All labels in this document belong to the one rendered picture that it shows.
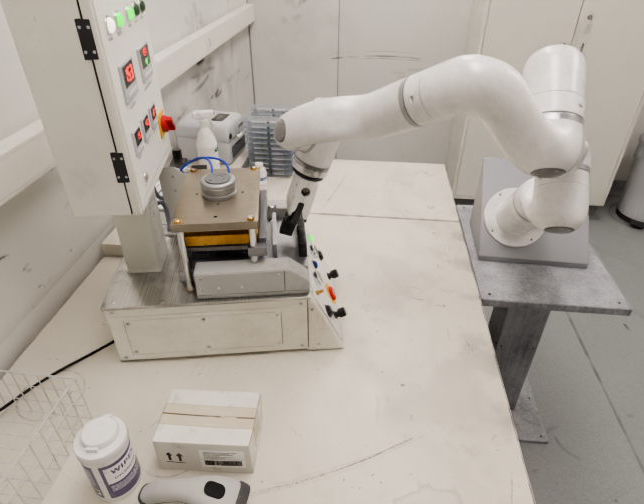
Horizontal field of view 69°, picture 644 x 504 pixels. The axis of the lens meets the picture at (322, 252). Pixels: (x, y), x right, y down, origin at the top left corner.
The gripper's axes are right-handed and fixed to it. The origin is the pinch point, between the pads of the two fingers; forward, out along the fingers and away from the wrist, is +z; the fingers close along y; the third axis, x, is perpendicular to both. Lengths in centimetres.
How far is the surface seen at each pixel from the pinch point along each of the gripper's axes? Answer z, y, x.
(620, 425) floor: 51, 4, -155
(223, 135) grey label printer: 16, 86, 19
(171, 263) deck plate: 17.5, -1.6, 24.5
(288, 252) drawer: 3.9, -5.2, -1.2
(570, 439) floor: 59, -1, -133
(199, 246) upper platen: 4.9, -9.9, 19.3
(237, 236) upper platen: -0.2, -10.2, 12.0
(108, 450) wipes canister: 23, -49, 26
